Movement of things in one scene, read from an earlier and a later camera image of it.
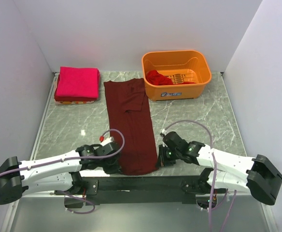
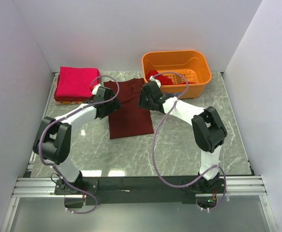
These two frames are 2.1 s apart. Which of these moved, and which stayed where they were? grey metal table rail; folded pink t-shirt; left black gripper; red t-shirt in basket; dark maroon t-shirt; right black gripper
Moved: left black gripper; right black gripper; dark maroon t-shirt
Stayed: red t-shirt in basket; folded pink t-shirt; grey metal table rail
